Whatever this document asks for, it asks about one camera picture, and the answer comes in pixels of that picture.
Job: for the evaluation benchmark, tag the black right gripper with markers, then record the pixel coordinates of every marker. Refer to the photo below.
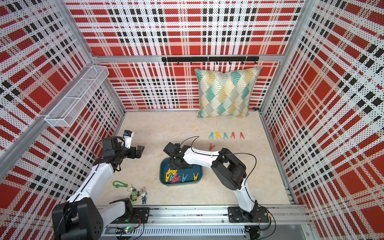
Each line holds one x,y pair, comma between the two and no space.
173,167

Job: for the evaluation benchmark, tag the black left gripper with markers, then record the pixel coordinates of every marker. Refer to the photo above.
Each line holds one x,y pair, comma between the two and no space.
133,155

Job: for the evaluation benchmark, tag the teal plastic storage box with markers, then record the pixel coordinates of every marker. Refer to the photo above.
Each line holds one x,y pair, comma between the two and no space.
165,166

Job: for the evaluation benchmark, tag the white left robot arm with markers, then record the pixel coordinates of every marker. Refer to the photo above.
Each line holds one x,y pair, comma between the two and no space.
90,189

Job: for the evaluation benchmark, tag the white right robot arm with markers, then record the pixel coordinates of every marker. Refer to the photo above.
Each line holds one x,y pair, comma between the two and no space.
229,169

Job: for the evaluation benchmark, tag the yellow clothespin in box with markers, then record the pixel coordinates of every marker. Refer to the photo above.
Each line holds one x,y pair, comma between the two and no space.
170,175

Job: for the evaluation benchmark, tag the red clothespin in box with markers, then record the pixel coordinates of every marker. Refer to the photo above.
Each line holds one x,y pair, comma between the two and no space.
175,178

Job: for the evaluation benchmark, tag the geometric patterned pillow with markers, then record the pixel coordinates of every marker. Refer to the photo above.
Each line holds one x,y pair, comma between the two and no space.
225,94

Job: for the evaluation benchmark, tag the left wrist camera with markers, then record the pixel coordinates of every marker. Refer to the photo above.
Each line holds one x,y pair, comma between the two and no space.
127,137

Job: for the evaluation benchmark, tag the green carabiner keychain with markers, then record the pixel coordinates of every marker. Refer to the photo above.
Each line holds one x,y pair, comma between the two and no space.
119,184

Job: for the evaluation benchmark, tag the green figurine keychain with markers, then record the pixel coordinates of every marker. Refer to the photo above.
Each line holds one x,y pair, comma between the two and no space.
134,195

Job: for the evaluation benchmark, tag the rabbit figurine keychain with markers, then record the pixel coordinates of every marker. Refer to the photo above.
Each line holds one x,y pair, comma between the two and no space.
143,195

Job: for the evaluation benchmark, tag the black hook rail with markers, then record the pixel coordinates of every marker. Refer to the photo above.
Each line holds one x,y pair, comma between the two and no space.
209,59

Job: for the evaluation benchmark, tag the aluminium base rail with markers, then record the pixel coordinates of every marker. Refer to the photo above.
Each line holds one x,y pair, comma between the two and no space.
287,222

